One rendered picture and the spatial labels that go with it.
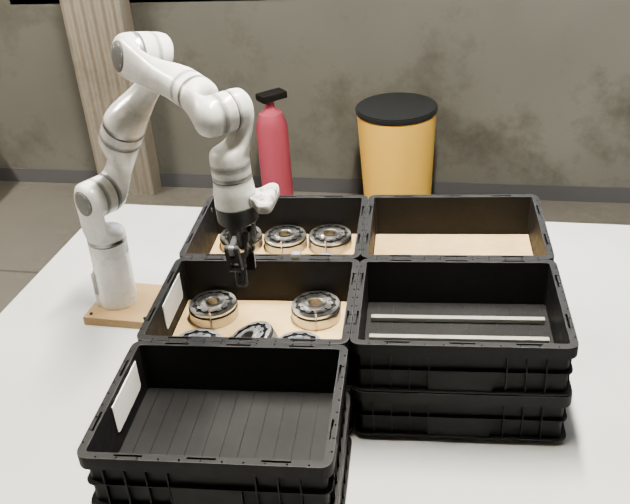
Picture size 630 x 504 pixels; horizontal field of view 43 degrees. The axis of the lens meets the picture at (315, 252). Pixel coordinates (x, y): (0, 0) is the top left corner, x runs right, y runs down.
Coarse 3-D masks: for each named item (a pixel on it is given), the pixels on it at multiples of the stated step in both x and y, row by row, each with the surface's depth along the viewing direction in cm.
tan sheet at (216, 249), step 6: (264, 234) 199; (354, 234) 196; (216, 240) 198; (354, 240) 194; (216, 246) 195; (264, 246) 194; (354, 246) 191; (210, 252) 193; (216, 252) 193; (222, 252) 193; (258, 252) 192; (264, 252) 191; (306, 252) 190; (312, 252) 190; (348, 252) 189
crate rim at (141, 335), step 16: (176, 272) 167; (352, 272) 162; (352, 288) 157; (160, 304) 157; (352, 304) 152; (144, 320) 152; (144, 336) 147; (160, 336) 147; (176, 336) 147; (192, 336) 146
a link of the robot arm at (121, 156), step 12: (108, 144) 167; (120, 144) 166; (132, 144) 167; (108, 156) 170; (120, 156) 169; (132, 156) 171; (108, 168) 181; (120, 168) 175; (132, 168) 177; (120, 180) 180; (120, 192) 182; (120, 204) 184
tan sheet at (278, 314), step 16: (240, 304) 172; (256, 304) 172; (272, 304) 172; (288, 304) 171; (240, 320) 167; (256, 320) 167; (272, 320) 166; (288, 320) 166; (224, 336) 163; (320, 336) 160; (336, 336) 160
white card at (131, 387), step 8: (136, 368) 143; (128, 376) 139; (136, 376) 143; (128, 384) 139; (136, 384) 143; (120, 392) 136; (128, 392) 139; (136, 392) 143; (120, 400) 136; (128, 400) 139; (112, 408) 132; (120, 408) 136; (128, 408) 139; (120, 416) 136; (120, 424) 136
